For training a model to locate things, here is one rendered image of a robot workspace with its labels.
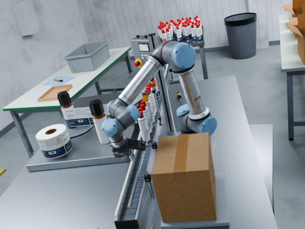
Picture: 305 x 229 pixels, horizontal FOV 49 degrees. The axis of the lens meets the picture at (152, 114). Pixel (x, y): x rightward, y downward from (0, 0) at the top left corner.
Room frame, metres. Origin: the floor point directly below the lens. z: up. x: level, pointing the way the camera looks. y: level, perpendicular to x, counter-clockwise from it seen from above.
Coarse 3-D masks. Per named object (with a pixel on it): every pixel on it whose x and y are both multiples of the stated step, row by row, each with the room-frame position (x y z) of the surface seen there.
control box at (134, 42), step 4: (140, 36) 2.13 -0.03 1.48; (132, 40) 2.10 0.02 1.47; (136, 40) 2.07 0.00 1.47; (140, 40) 2.04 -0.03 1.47; (144, 40) 2.02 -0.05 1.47; (148, 40) 2.00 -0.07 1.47; (160, 40) 2.05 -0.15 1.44; (132, 44) 2.10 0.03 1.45; (136, 44) 2.07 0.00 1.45; (148, 44) 1.99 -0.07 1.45; (136, 48) 2.08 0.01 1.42; (136, 52) 2.08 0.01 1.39; (140, 52) 2.06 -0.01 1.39; (144, 52) 2.03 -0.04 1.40; (148, 52) 2.00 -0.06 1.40; (136, 56) 2.09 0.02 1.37; (140, 56) 2.06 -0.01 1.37; (136, 60) 2.10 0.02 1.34; (140, 60) 2.07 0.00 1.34; (144, 60) 2.04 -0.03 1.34; (140, 64) 2.07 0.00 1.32
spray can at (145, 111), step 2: (142, 104) 1.97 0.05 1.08; (140, 106) 1.95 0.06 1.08; (142, 106) 1.95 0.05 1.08; (144, 106) 1.96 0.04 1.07; (142, 108) 1.95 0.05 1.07; (144, 108) 1.95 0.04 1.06; (144, 110) 1.95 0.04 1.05; (146, 110) 1.95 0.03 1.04; (144, 112) 1.94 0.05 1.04; (146, 112) 1.95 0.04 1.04; (146, 114) 1.94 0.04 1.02; (146, 116) 1.94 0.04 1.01; (148, 116) 1.96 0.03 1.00; (146, 118) 1.94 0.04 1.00; (148, 118) 1.95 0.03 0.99; (148, 120) 1.95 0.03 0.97; (148, 122) 1.94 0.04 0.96; (148, 124) 1.94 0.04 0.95; (148, 126) 1.94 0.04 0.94; (150, 132) 1.94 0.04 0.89
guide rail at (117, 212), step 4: (140, 132) 1.92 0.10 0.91; (140, 136) 1.88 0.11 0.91; (136, 152) 1.71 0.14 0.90; (132, 164) 1.58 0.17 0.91; (128, 172) 1.51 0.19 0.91; (128, 176) 1.48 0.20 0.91; (128, 180) 1.46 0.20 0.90; (124, 184) 1.41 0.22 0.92; (124, 188) 1.38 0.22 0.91; (124, 192) 1.36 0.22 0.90; (120, 196) 1.32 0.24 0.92; (120, 200) 1.29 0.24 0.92; (120, 204) 1.27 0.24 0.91; (120, 208) 1.25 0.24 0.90; (116, 212) 1.21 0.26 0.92; (116, 216) 1.19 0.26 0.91
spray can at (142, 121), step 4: (140, 112) 1.86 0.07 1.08; (140, 116) 1.85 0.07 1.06; (140, 120) 1.84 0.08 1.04; (144, 120) 1.84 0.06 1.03; (140, 124) 1.84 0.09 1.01; (144, 124) 1.84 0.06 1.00; (140, 128) 1.85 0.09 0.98; (144, 128) 1.84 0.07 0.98; (144, 132) 1.84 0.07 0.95; (144, 136) 1.84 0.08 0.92; (144, 140) 1.84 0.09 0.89; (148, 140) 1.84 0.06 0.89
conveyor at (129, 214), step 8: (160, 96) 2.53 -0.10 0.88; (160, 104) 2.38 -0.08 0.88; (152, 136) 1.90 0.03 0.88; (136, 160) 1.66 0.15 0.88; (144, 160) 1.64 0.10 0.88; (136, 168) 1.58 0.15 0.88; (144, 168) 1.56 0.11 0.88; (128, 184) 1.45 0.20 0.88; (128, 192) 1.38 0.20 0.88; (136, 192) 1.37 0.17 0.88; (128, 200) 1.32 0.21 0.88; (136, 200) 1.31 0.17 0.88; (136, 208) 1.25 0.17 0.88; (120, 216) 1.22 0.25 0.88; (128, 216) 1.21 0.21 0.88
